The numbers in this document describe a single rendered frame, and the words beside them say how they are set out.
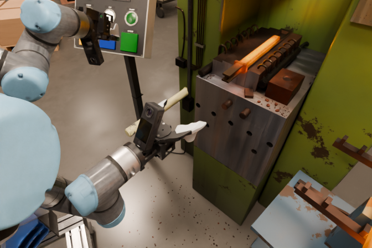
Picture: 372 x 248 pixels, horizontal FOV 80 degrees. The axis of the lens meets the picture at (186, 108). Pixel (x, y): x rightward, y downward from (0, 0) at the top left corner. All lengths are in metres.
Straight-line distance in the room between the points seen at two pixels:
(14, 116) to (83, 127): 1.90
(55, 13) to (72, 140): 1.55
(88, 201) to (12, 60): 0.32
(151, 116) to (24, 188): 0.32
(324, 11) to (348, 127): 0.51
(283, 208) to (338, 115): 0.39
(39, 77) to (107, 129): 1.54
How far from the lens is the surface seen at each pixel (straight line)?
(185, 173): 1.67
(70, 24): 0.66
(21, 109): 0.25
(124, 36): 1.00
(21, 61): 0.57
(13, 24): 3.50
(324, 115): 1.00
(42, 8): 0.61
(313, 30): 1.24
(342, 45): 0.87
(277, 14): 1.27
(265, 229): 0.81
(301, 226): 0.86
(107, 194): 0.53
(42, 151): 0.27
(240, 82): 0.88
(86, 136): 2.06
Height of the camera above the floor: 1.43
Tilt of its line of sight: 42 degrees down
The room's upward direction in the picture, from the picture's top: straight up
